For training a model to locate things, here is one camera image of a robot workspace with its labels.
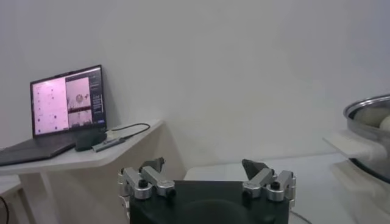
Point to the stainless steel steamer basket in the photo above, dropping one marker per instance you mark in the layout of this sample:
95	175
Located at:
362	134

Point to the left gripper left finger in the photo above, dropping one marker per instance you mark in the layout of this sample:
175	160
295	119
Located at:
152	182

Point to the black computer mouse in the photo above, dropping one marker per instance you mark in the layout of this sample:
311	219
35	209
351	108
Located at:
90	140

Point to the white steamed baozi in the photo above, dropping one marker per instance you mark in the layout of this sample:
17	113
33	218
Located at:
386	123

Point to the grey usb hub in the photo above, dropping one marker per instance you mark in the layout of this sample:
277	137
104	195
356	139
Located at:
108	145

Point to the white side table with mouse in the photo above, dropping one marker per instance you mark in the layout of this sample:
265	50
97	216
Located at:
91	158

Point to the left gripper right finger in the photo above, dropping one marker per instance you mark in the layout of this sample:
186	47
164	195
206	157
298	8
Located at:
262	182

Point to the black laptop with mouse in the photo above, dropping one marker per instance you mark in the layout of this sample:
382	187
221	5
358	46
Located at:
51	106

